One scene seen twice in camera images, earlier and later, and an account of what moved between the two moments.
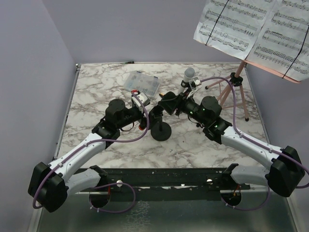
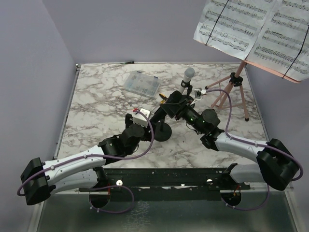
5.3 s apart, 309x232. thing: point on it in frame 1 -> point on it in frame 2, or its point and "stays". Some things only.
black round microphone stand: (161, 131) stays
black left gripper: (143, 120) -> (148, 136)
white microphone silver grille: (189, 74) stays
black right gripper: (170, 104) stays
